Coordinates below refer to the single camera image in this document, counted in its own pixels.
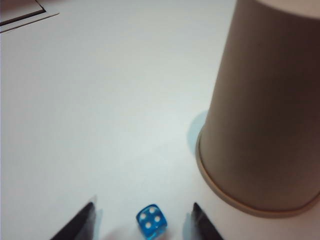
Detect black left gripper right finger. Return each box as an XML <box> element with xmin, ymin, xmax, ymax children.
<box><xmin>190</xmin><ymin>201</ymin><xmax>225</xmax><ymax>240</ymax></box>

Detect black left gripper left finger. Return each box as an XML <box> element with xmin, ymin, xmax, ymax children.
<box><xmin>49</xmin><ymin>195</ymin><xmax>99</xmax><ymax>240</ymax></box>

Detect blue translucent die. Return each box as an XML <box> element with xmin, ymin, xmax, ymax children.
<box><xmin>135</xmin><ymin>203</ymin><xmax>169</xmax><ymax>239</ymax></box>

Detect brown paper cup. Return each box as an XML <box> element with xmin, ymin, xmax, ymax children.
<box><xmin>195</xmin><ymin>0</ymin><xmax>320</xmax><ymax>221</ymax></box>

